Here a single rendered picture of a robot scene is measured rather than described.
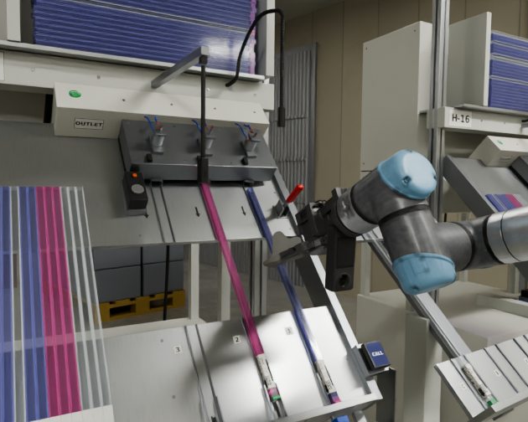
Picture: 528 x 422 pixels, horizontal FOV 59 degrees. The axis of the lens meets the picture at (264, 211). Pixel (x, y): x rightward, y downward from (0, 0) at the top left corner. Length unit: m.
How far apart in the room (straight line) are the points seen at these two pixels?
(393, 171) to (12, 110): 0.93
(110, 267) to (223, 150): 2.89
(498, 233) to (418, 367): 0.52
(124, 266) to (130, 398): 3.18
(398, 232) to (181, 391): 0.42
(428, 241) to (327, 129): 4.19
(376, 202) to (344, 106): 4.04
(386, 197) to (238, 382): 0.40
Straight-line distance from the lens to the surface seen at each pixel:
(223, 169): 1.04
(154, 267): 4.06
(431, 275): 0.64
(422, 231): 0.65
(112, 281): 3.91
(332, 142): 4.75
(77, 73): 1.14
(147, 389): 0.79
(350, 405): 0.89
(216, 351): 0.84
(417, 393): 1.18
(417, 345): 1.14
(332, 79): 4.85
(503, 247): 0.72
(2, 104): 1.28
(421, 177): 0.67
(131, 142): 1.01
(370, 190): 0.69
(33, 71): 1.13
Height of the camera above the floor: 1.11
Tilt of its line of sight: 4 degrees down
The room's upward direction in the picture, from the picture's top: 1 degrees clockwise
